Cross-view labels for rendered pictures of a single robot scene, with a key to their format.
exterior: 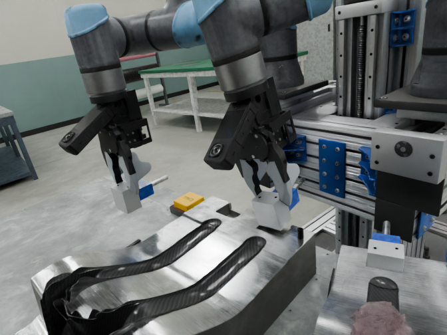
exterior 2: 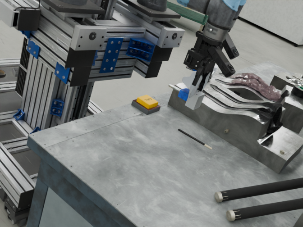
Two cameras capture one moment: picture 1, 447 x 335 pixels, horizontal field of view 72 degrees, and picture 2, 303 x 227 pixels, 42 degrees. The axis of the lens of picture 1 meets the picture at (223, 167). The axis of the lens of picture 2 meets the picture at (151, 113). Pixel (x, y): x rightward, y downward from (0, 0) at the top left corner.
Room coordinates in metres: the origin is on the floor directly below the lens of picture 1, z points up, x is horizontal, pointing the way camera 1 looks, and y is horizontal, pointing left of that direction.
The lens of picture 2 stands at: (1.15, 1.37, 1.45)
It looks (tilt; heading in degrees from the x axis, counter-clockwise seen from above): 27 degrees down; 251
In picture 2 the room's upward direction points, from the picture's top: 20 degrees clockwise
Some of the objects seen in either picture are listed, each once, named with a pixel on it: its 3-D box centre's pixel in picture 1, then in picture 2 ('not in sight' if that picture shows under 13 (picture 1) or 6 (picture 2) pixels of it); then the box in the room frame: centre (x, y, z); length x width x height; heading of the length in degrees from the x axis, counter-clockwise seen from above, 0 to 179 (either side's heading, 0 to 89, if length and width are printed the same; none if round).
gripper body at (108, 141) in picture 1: (119, 121); (204, 53); (0.63, 0.20, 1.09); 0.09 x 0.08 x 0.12; 134
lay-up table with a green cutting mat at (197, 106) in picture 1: (217, 89); not in sight; (4.69, -0.08, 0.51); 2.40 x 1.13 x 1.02; 42
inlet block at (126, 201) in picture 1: (144, 188); (184, 93); (0.64, 0.19, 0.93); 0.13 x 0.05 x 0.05; 134
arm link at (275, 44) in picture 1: (276, 33); not in sight; (1.09, -0.24, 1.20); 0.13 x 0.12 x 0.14; 58
